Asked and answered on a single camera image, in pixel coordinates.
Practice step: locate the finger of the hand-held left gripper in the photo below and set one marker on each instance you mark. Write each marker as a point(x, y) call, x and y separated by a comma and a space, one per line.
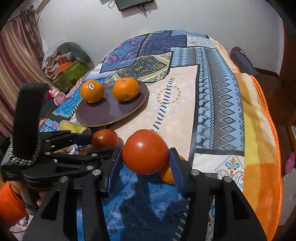
point(92, 155)
point(83, 139)

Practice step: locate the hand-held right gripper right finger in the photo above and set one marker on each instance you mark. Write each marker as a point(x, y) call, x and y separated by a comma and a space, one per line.
point(175, 171)

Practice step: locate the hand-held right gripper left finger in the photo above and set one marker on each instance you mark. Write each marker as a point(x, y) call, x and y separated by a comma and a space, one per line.
point(114, 166)

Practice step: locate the small red tomato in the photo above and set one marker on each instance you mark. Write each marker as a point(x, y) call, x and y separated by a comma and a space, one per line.
point(105, 139)

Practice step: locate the large red tomato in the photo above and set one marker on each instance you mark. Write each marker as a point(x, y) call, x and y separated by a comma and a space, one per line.
point(145, 151)

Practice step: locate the brown round plate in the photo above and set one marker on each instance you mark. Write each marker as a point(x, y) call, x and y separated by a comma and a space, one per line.
point(111, 111)

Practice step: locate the person's left forearm orange sleeve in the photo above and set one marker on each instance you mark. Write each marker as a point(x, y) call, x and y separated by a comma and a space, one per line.
point(11, 206)

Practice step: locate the person's left hand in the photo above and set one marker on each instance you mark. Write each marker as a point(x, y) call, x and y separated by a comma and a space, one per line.
point(41, 199)

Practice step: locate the yellow-green mango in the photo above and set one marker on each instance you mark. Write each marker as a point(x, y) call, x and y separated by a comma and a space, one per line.
point(71, 127)

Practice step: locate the pink toy figure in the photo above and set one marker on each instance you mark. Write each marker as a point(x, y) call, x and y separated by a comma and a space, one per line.
point(56, 95)

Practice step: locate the orange with sticker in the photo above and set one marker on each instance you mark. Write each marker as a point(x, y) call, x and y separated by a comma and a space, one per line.
point(92, 92)

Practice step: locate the green bag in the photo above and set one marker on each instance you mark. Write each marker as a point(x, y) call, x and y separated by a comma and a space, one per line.
point(69, 74)

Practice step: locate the printed plastic bag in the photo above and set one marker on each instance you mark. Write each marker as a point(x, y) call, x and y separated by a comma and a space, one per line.
point(49, 60)

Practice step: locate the striped pink curtain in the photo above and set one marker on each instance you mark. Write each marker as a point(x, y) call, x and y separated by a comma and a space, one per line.
point(13, 58)

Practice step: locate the orange box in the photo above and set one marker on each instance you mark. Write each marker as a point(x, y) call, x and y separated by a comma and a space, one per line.
point(63, 62)

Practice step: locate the plain orange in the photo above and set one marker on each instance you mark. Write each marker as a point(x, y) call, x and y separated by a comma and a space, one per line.
point(126, 89)

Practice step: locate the blue patchwork blanket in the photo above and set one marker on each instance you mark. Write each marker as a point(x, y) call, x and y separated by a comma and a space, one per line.
point(180, 104)

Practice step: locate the grey pillow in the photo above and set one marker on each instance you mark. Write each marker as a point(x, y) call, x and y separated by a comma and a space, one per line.
point(76, 49)

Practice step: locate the orange and yellow fleece blanket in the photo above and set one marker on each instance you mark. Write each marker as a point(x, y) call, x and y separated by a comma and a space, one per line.
point(259, 150)

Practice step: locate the pink slipper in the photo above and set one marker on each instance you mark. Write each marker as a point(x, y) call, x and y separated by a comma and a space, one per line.
point(290, 162)

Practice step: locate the dark purple bag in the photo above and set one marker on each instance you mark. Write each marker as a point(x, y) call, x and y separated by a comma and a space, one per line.
point(242, 60)

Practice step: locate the wooden door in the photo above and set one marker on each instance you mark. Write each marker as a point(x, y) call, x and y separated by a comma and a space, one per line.
point(290, 69)

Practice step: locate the black wall-mounted device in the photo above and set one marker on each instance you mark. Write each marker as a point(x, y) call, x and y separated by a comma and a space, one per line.
point(131, 4)

